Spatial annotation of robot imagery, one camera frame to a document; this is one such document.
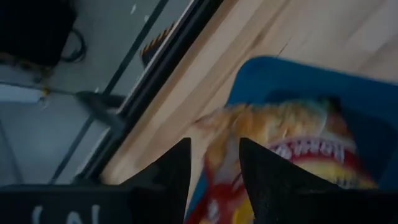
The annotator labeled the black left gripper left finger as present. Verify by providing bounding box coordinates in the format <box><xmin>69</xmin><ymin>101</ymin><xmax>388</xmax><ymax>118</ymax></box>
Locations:
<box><xmin>120</xmin><ymin>138</ymin><xmax>193</xmax><ymax>224</ymax></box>

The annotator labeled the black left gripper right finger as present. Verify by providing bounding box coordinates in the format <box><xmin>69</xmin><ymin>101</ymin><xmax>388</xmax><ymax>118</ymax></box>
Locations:
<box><xmin>238</xmin><ymin>138</ymin><xmax>341</xmax><ymax>224</ymax></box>

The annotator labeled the yellow Maruchan noodle packet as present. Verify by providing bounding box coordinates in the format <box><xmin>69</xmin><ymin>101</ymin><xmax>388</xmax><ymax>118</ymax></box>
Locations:
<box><xmin>185</xmin><ymin>99</ymin><xmax>379</xmax><ymax>224</ymax></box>

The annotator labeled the blue plastic bin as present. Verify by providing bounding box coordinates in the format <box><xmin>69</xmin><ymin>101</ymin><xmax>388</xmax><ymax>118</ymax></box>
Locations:
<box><xmin>185</xmin><ymin>55</ymin><xmax>398</xmax><ymax>224</ymax></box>

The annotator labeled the black yellow striped marker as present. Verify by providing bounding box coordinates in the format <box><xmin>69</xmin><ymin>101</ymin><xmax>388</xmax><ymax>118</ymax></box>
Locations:
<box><xmin>139</xmin><ymin>21</ymin><xmax>177</xmax><ymax>67</ymax></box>

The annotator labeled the black floor box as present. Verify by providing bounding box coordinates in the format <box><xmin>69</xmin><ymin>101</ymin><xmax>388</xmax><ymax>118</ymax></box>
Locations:
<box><xmin>0</xmin><ymin>0</ymin><xmax>78</xmax><ymax>68</ymax></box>

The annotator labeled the black frame foot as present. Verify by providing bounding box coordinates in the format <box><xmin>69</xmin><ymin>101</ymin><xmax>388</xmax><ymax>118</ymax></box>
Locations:
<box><xmin>73</xmin><ymin>90</ymin><xmax>127</xmax><ymax>132</ymax></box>

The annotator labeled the black table edge rail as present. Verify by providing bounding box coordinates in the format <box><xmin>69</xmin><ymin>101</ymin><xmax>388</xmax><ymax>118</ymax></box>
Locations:
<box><xmin>73</xmin><ymin>0</ymin><xmax>225</xmax><ymax>188</ymax></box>

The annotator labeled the thin black frame bar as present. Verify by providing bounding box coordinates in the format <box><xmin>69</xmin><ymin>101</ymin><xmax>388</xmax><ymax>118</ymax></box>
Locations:
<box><xmin>48</xmin><ymin>0</ymin><xmax>171</xmax><ymax>185</ymax></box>

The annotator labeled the black floor cable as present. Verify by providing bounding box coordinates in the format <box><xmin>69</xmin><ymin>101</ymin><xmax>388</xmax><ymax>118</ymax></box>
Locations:
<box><xmin>60</xmin><ymin>27</ymin><xmax>88</xmax><ymax>64</ymax></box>

